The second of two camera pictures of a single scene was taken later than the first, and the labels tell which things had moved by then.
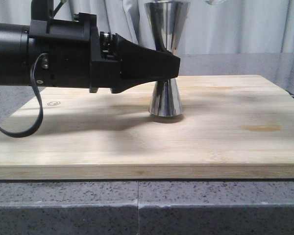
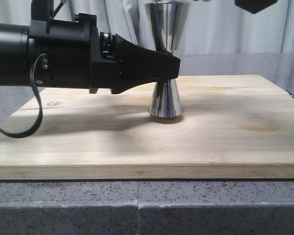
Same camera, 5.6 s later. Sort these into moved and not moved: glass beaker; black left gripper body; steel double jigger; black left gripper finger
Moved: glass beaker
Not moved: black left gripper body; black left gripper finger; steel double jigger
